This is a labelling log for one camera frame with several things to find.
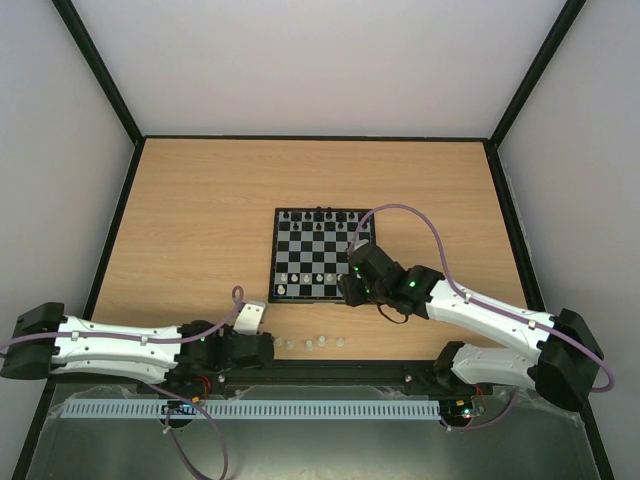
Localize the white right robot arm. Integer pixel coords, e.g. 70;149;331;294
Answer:
339;242;603;412

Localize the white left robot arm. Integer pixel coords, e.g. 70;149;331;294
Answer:
1;302;274;385

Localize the green circuit board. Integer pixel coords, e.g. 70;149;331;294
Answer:
451;396;487;419

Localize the black and silver chessboard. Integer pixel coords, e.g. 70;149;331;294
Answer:
269;207;376;304

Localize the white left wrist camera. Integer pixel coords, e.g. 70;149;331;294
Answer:
233;301;267;335

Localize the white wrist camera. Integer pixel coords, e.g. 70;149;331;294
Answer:
233;301;267;335
349;240;370;251

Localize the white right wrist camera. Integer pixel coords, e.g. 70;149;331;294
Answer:
349;240;370;251

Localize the black mounting rail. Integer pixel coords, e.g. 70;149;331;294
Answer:
189;358;451;399

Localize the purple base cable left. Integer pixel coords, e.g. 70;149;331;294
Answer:
149;383;230;480

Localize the light blue slotted cable duct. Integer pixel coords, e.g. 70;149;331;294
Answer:
60;399;441;421

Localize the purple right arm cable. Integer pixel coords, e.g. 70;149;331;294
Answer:
347;203;616;394

